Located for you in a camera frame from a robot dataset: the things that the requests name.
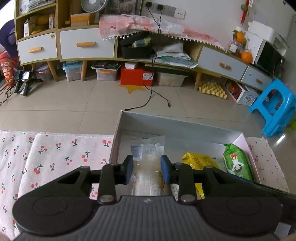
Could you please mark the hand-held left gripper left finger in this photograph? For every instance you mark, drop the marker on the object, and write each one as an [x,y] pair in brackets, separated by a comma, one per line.
[128,170]

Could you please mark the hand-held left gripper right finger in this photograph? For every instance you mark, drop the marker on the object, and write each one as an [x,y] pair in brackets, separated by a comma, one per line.
[165,169]

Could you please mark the clear plastic snack packet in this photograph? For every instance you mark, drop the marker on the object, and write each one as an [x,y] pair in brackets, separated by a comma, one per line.
[148,148]

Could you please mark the yellow snack packet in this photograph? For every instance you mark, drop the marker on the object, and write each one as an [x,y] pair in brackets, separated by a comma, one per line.
[198,161]

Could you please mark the pink cardboard box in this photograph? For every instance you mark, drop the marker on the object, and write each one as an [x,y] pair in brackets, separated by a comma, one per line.
[175,129]

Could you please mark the green snack packet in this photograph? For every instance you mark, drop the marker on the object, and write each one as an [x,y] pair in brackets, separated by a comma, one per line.
[238,162]

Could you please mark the cherry print cloth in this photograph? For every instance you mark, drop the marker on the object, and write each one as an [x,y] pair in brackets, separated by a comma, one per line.
[57,157]

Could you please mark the yellow star floor mat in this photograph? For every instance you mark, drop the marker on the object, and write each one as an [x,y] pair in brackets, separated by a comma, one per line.
[133,89]

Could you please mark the large clear storage bin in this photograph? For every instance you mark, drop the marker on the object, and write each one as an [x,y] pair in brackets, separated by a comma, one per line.
[171,80]

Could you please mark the yellow egg tray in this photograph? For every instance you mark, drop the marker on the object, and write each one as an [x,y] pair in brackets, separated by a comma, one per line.
[212,90]

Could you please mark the red cardboard box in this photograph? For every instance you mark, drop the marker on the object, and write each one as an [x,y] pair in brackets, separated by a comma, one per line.
[134,77]

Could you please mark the black lidded storage bin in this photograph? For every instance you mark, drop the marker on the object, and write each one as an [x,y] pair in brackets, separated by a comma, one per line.
[106,73]

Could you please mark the white printed crate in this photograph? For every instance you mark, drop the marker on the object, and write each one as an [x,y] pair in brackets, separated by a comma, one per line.
[245,97]

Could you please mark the blue plastic stool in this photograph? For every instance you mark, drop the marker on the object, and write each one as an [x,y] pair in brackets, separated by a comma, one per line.
[277,92]

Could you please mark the blue lidded storage bin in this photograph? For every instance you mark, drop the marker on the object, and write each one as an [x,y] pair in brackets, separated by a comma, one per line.
[71,71]

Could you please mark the pile of papers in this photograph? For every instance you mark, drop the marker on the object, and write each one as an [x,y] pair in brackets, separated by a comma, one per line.
[175,55]

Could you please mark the black bag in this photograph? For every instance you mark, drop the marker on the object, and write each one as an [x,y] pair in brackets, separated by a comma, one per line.
[136,52]

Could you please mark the white cabinet drawer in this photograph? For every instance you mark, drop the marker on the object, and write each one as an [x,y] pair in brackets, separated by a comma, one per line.
[37,46]
[256,77]
[219,60]
[87,53]

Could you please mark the blue green bottle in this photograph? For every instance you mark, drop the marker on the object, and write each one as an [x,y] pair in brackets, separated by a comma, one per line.
[141,42]

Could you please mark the small clear storage bin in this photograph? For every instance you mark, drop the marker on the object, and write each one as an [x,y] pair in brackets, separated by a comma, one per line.
[44,73]

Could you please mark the black handheld device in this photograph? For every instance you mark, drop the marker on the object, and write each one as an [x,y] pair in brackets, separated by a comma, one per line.
[25,80]

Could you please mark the orange fruit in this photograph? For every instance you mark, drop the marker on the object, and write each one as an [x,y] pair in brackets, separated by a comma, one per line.
[240,37]
[246,57]

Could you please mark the pink tasselled cloth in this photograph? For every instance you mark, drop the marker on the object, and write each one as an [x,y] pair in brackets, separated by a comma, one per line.
[138,25]

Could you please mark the white microwave oven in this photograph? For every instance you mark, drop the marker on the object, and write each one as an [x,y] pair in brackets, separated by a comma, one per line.
[269,58]

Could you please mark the red printed bag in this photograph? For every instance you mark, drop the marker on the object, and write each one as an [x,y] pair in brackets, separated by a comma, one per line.
[8,71]

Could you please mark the brown cardboard box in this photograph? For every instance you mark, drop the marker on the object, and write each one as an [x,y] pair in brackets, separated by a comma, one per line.
[79,19]

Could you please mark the framed picture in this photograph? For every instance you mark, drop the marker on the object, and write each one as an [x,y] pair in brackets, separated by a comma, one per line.
[122,7]

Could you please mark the white foam box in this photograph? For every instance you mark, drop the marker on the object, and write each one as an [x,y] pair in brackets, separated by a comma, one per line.
[261,30]

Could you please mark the white desk fan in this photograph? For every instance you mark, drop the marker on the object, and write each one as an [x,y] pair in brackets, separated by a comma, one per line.
[93,4]

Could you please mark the wooden tv cabinet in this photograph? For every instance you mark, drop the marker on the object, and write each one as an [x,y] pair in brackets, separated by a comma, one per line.
[61,14]

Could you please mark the small white box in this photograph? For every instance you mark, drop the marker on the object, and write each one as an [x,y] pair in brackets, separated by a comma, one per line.
[28,29]

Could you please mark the red hanging ornament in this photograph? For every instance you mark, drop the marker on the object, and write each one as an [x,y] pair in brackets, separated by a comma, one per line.
[245,11]

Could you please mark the purple fabric object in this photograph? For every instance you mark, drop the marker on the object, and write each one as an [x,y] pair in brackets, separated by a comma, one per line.
[7,34]

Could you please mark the stack of documents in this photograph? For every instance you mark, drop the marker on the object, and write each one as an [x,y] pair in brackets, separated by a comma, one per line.
[37,4]

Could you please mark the white wall socket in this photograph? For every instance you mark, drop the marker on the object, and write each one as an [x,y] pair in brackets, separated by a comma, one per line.
[168,9]

